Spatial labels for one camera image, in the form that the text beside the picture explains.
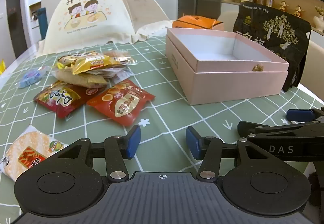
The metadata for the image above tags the blue snack packet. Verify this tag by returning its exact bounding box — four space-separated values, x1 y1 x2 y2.
19 66 51 88

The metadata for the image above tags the rice cracker packet red label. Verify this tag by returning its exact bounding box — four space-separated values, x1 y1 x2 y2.
0 125 65 181

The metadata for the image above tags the small clear snack packet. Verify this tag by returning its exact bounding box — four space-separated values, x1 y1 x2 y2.
101 64 133 85

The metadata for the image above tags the orange-red snack packet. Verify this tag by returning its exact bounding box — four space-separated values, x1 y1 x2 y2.
86 80 156 127

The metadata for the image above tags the dark red snack packet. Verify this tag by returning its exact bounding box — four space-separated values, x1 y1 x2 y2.
34 81 99 119

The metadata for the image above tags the brown snack packet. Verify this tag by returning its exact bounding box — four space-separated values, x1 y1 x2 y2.
104 50 138 65

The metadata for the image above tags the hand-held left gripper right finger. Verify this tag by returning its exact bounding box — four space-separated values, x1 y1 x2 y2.
186 126 269 181

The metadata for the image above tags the dark door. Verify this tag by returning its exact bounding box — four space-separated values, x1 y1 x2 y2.
6 0 28 59

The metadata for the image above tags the cartoon print snack packet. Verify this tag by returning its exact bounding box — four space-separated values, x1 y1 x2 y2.
57 51 102 69

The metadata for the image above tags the pink gift box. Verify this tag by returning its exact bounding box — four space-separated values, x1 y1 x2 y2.
166 28 289 106

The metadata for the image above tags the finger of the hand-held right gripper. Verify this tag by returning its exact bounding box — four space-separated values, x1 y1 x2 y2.
238 121 324 138
287 107 324 122

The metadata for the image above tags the black snack bag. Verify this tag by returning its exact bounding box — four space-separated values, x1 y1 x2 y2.
233 1 312 93

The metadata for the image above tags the clear rice cracker packet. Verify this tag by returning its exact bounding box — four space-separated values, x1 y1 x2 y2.
53 67 109 89

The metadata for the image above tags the yellow snack packet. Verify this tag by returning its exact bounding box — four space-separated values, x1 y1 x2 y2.
71 58 119 75

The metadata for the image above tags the green checked tablecloth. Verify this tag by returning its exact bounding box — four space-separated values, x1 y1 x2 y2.
0 35 324 189

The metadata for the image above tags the orange cardboard box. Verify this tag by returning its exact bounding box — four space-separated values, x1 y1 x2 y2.
172 14 224 32

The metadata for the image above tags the white vase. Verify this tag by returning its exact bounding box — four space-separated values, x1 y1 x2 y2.
313 6 324 32

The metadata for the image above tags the cream printed food cover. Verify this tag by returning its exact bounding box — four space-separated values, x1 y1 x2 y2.
38 0 175 56

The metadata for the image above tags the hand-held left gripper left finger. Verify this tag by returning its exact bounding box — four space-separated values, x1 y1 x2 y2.
52 125 141 181

